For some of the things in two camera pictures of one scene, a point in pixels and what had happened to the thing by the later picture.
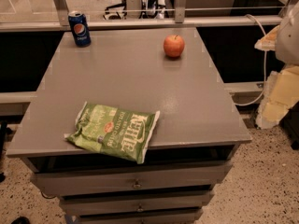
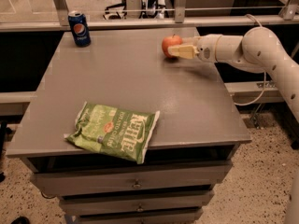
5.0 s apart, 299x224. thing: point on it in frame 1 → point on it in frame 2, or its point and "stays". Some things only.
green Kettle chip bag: x=121 y=133 stays
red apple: x=174 y=46 stays
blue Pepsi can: x=80 y=29 stays
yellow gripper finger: x=267 y=43 → x=190 y=40
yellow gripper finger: x=281 y=93 → x=183 y=51
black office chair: x=152 y=8 stays
